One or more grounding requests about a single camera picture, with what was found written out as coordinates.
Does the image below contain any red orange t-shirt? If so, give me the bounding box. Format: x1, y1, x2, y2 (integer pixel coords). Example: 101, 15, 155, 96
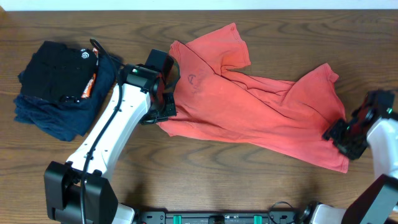
159, 24, 349, 173

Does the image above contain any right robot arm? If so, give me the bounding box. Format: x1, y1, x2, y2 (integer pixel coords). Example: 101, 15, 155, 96
305, 109, 397, 224

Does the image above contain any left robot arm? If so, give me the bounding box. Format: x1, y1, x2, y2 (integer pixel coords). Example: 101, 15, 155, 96
44, 62, 179, 224

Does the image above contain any folded navy blue garment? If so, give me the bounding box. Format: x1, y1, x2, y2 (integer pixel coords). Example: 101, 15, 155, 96
14, 55, 115, 141

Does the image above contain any folded black shirt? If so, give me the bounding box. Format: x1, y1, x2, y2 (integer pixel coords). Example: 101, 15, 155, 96
21, 41, 98, 103

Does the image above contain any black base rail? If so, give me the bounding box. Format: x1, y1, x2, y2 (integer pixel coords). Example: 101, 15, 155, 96
133, 210, 297, 224

